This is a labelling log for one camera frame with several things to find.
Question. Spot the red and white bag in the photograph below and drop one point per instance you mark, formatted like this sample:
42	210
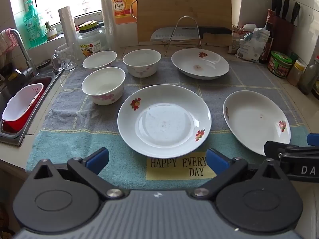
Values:
235	42

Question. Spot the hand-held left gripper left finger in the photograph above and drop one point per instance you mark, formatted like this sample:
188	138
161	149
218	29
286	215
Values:
98	159

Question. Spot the red plastic basin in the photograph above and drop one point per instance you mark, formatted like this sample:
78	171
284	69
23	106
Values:
15	126

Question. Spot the white floral plate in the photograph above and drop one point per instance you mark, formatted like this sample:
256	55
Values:
254	119
199	62
164	122

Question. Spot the metal binder clip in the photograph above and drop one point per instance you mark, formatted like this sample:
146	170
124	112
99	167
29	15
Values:
238	26

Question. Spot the green lidded jar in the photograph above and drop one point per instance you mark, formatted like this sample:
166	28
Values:
279	64

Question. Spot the tall plastic wrap roll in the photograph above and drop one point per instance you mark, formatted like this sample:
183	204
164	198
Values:
108	17

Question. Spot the yellow lidded spice jar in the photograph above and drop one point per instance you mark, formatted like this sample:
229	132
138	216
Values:
295	74

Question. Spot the steel sink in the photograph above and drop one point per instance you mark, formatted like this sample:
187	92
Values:
7	89

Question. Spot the glass jar with yellow lid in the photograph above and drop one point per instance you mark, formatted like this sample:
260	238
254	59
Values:
91	42

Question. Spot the small potted plant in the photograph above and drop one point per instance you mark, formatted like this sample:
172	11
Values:
51	33

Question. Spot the white floral bowl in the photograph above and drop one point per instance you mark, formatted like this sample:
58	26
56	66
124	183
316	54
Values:
142	62
99	58
103	84

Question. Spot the white plastic bag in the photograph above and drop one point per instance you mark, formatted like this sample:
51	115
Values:
249	26

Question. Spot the white bag with blue print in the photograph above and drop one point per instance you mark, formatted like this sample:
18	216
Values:
251	47

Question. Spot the green binder clip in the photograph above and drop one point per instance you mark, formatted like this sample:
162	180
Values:
249	36

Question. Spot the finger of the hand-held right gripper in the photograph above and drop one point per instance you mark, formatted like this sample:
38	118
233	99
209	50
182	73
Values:
273	149
313	139

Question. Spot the dark knife block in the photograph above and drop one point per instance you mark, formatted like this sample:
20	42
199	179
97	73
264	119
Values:
284	32

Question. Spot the clear glass mug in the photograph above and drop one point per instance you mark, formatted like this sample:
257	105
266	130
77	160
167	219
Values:
66	57

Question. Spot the grey and teal towel mat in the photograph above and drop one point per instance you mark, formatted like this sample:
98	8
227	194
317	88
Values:
74	129

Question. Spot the green capped bottle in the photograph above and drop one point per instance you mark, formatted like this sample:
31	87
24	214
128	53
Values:
293	56

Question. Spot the bamboo cutting board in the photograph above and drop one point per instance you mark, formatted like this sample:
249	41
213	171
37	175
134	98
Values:
184	0

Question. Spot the dark soy sauce bottle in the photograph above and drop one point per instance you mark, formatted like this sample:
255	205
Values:
269	17

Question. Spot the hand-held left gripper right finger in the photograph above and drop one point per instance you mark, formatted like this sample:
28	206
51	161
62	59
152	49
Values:
216	161

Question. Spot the metal faucet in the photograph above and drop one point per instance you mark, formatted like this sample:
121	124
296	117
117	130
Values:
25	54

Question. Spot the orange cooking wine bottle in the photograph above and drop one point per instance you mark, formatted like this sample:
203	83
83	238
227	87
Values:
122	5

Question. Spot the pink cloth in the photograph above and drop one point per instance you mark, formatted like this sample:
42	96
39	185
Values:
6	42

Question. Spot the white colander basket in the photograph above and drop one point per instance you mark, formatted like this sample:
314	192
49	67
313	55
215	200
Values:
22	102

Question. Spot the clear plastic bag roll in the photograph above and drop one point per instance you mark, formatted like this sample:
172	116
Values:
67	25

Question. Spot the green dish soap bottle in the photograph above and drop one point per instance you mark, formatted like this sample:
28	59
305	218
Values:
33	27

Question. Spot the glass bottle with red cap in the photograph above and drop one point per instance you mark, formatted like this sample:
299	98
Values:
309	79

